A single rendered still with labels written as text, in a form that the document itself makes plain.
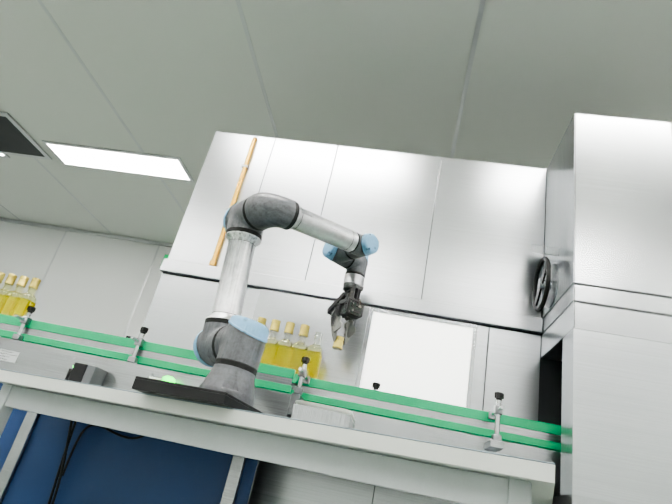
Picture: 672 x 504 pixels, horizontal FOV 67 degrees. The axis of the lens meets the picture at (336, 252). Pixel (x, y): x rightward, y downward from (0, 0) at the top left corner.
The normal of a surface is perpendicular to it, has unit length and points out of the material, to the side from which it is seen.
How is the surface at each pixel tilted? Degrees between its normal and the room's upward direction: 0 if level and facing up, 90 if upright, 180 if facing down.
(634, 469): 90
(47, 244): 90
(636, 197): 90
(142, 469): 90
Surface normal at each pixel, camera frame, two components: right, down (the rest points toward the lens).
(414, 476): -0.34, -0.46
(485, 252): -0.08, -0.44
